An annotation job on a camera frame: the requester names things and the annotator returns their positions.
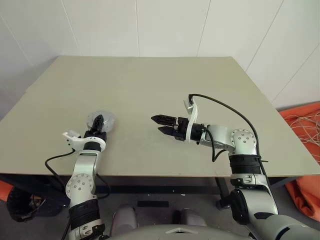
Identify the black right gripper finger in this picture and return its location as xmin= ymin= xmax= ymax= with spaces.
xmin=151 ymin=114 xmax=178 ymax=126
xmin=157 ymin=125 xmax=177 ymax=137

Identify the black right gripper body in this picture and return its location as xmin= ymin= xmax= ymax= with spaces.
xmin=173 ymin=116 xmax=191 ymax=142

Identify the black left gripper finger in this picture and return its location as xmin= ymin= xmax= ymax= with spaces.
xmin=91 ymin=114 xmax=105 ymax=132

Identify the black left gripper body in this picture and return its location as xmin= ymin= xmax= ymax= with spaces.
xmin=83 ymin=129 xmax=108 ymax=143

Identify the grey rounded robot foot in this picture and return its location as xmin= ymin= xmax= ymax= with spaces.
xmin=109 ymin=204 xmax=138 ymax=236

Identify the grey robot torso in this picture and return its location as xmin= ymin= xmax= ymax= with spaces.
xmin=132 ymin=223 xmax=210 ymax=240

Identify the orange object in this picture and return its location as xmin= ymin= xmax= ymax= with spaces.
xmin=0 ymin=179 xmax=12 ymax=202

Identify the black bin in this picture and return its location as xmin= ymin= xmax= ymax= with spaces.
xmin=6 ymin=186 xmax=55 ymax=222

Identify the orange cloth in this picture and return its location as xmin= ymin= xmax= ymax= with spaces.
xmin=278 ymin=101 xmax=320 ymax=222

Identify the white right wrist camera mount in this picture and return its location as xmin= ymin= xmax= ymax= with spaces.
xmin=183 ymin=98 xmax=201 ymax=145

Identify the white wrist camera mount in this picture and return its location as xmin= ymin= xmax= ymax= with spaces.
xmin=62 ymin=129 xmax=107 ymax=152
xmin=183 ymin=98 xmax=201 ymax=145

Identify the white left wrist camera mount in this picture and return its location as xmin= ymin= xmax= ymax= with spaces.
xmin=62 ymin=129 xmax=107 ymax=152

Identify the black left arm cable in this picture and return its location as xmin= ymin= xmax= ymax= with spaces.
xmin=44 ymin=148 xmax=112 ymax=200

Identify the dark table frame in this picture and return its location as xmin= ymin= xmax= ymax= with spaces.
xmin=0 ymin=174 xmax=301 ymax=211

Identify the white cable bundle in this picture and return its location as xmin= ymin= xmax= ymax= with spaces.
xmin=287 ymin=113 xmax=320 ymax=161

